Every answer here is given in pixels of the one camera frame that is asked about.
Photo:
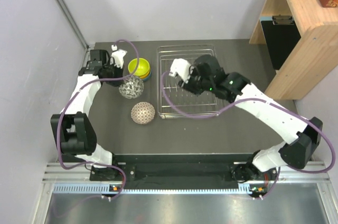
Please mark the yellow-green bowl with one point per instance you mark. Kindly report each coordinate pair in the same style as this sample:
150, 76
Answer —
140, 67

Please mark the black white patterned bowl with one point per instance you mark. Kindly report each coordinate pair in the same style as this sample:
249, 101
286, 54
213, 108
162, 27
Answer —
132, 87

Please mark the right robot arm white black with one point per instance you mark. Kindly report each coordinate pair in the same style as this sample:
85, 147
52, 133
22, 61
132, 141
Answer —
299, 135

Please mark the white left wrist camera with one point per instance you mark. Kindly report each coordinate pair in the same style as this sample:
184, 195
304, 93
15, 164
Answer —
117, 57

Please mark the aluminium frame rail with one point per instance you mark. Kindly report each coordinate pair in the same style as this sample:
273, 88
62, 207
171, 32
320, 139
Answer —
78, 181

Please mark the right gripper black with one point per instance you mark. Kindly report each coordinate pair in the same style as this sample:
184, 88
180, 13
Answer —
188, 86

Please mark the metal wire dish rack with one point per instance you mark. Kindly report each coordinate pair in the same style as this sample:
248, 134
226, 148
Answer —
205, 104

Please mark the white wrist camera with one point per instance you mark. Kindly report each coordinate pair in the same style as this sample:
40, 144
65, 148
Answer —
117, 57
180, 67

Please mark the orange bowl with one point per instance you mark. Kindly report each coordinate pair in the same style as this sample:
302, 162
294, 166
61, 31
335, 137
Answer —
143, 73

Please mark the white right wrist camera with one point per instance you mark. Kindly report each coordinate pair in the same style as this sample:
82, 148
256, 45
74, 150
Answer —
180, 67

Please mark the brown lattice patterned bowl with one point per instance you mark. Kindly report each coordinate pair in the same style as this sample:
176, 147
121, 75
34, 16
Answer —
143, 113

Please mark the wooden shelf unit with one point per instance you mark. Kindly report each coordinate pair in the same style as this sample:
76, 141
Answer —
315, 54

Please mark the black clipboard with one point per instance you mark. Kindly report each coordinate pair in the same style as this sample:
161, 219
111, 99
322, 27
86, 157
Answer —
281, 35

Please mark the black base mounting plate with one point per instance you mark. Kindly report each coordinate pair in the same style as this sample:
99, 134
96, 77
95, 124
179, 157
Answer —
189, 176

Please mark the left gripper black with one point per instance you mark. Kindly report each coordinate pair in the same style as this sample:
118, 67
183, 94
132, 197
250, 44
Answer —
119, 70

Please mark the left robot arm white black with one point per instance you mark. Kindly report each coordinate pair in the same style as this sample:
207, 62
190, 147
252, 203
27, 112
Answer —
73, 132

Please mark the aluminium corner post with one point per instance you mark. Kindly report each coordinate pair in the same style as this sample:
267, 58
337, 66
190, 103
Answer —
72, 23

